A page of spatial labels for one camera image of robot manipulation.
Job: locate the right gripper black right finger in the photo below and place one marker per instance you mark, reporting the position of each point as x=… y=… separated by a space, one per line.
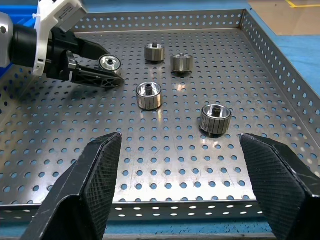
x=282 y=190

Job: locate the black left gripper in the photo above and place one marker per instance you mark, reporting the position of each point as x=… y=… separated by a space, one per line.
x=58 y=47

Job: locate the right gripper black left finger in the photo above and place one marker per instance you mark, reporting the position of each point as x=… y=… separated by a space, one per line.
x=82 y=190

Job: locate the metal roller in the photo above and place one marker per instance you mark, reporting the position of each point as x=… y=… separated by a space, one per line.
x=110 y=62
x=149 y=98
x=181 y=64
x=215 y=122
x=154 y=53

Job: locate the perforated steel tray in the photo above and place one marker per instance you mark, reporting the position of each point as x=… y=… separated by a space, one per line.
x=161 y=179

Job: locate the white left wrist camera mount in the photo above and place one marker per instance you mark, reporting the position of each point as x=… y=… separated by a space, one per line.
x=46 y=22

